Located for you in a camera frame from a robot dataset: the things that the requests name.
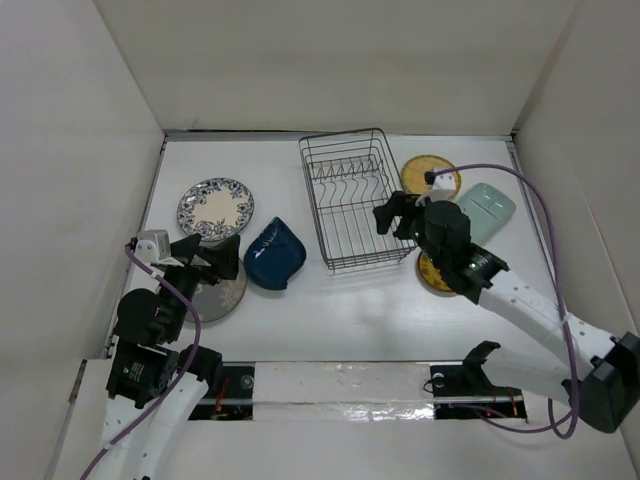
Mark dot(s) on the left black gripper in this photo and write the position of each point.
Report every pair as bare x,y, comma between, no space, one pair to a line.
223,255

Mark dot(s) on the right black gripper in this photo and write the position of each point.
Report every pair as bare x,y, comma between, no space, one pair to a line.
399,200

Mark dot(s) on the yellow patterned plate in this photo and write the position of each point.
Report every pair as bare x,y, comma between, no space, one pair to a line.
431,277
412,173

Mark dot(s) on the blue floral white plate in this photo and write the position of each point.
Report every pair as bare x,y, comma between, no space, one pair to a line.
216,208

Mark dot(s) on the grey deer round plate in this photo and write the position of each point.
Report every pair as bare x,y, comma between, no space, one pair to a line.
214,302

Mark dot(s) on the dark blue leaf dish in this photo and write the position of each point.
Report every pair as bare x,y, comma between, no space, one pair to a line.
274,257

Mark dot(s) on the pale green rectangular plate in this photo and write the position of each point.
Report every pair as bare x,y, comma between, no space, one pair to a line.
488,209

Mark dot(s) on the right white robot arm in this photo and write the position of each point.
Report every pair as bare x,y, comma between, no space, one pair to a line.
589,369

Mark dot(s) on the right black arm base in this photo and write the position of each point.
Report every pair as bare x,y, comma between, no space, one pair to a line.
461,390

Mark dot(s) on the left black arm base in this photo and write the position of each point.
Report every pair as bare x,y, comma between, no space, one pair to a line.
231,399

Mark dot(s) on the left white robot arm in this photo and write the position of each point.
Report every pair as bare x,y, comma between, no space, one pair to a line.
159,370

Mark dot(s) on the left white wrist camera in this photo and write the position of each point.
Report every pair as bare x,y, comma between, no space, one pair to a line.
152,246

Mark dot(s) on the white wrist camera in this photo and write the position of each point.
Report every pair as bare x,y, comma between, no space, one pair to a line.
440,185
152,246

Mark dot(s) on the grey wire dish rack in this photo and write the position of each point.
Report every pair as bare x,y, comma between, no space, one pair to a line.
347,174

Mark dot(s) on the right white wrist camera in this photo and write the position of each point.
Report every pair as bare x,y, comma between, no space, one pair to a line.
440,185

